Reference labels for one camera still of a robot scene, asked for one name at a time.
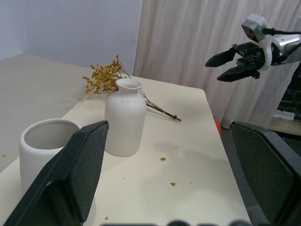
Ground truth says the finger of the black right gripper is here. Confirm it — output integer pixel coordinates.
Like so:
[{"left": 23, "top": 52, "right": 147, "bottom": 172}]
[
  {"left": 205, "top": 48, "right": 238, "bottom": 68},
  {"left": 216, "top": 61, "right": 260, "bottom": 82}
]

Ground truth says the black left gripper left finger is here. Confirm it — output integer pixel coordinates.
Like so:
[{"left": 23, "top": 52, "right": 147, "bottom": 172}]
[{"left": 2, "top": 120, "right": 110, "bottom": 226}]

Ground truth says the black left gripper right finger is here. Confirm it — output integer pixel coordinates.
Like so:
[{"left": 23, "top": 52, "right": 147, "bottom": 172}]
[{"left": 229, "top": 121, "right": 301, "bottom": 226}]

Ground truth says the white cylindrical ceramic vase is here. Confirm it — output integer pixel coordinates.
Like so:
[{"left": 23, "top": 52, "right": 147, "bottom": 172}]
[{"left": 19, "top": 118, "right": 97, "bottom": 223}]

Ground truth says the white bottle-shaped ceramic vase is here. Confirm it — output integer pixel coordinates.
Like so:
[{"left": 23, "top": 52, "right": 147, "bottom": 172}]
[{"left": 104, "top": 78, "right": 148, "bottom": 157}]

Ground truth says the dark robot body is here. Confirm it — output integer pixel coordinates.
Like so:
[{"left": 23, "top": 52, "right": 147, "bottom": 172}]
[{"left": 278, "top": 67, "right": 301, "bottom": 116}]

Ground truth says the orange object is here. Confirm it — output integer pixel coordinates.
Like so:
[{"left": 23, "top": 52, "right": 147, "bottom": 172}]
[{"left": 214, "top": 119, "right": 223, "bottom": 139}]

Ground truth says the white plastic piece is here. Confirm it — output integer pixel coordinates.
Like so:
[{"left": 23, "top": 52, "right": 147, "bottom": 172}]
[{"left": 273, "top": 109, "right": 296, "bottom": 122}]

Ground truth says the dried yellow flower bunch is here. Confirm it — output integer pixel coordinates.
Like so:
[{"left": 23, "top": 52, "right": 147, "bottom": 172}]
[{"left": 82, "top": 55, "right": 182, "bottom": 122}]

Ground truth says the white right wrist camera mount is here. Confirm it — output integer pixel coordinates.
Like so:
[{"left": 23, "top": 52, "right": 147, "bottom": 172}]
[{"left": 241, "top": 13, "right": 275, "bottom": 72}]

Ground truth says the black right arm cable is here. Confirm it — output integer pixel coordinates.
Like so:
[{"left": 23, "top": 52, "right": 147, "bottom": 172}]
[{"left": 262, "top": 27, "right": 301, "bottom": 36}]

